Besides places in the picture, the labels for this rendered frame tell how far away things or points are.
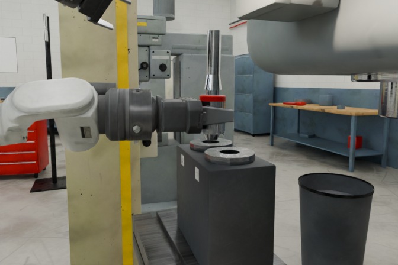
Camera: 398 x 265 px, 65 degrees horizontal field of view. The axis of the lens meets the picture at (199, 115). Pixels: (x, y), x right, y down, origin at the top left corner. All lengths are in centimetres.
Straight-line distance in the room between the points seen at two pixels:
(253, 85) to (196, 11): 353
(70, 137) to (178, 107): 18
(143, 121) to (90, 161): 144
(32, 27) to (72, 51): 747
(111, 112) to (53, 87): 9
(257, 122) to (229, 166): 708
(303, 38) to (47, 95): 39
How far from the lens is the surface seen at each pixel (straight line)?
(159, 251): 66
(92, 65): 187
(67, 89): 50
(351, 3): 18
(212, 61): 54
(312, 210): 221
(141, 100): 50
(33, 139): 472
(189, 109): 49
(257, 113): 755
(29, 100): 50
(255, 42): 25
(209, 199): 50
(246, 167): 51
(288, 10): 17
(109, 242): 210
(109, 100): 50
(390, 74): 22
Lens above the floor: 130
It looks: 6 degrees down
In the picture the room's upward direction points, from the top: straight up
